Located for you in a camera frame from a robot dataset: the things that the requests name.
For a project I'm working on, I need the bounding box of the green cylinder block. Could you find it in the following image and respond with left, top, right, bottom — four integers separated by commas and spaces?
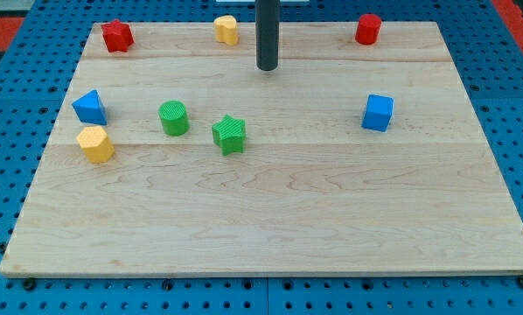
158, 100, 190, 137

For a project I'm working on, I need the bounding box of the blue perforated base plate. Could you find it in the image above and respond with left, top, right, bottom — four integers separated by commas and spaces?
0, 0, 523, 314

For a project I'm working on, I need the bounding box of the blue triangle block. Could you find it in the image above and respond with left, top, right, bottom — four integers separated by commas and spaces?
72, 90, 108, 125

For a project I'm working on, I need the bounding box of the blue cube block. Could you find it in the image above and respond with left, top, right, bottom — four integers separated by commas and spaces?
361, 94, 394, 132

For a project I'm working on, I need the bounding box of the wooden board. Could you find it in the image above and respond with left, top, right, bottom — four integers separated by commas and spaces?
0, 22, 523, 278

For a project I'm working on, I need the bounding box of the yellow hexagon block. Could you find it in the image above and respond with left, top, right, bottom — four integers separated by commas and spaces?
76, 126, 115, 164

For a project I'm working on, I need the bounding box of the red star block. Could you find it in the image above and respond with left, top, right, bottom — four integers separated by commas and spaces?
101, 19, 134, 53

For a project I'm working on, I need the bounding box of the green star block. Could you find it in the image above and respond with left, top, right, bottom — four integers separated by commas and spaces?
212, 115, 247, 156

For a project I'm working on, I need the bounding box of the yellow heart block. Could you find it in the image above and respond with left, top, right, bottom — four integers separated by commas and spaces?
213, 15, 239, 46

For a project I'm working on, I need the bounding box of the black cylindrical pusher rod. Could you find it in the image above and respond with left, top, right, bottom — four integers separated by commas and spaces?
255, 0, 280, 71

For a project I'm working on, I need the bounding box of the red cylinder block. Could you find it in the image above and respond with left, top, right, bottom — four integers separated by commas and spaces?
354, 13, 382, 45

